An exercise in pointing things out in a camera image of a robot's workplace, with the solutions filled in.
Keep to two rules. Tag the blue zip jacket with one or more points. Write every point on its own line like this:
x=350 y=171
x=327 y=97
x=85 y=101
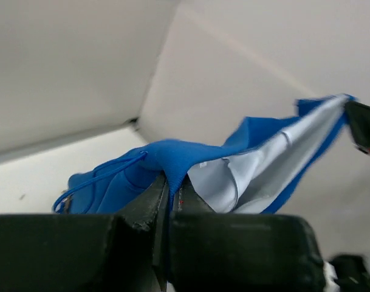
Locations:
x=255 y=171

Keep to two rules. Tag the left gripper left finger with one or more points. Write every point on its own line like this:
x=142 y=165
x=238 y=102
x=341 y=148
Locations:
x=94 y=252

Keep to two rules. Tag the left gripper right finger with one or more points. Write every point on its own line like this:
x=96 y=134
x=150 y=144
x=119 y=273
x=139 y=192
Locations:
x=240 y=252

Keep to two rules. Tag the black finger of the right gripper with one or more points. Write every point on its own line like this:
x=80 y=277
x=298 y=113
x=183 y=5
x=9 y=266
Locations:
x=358 y=115

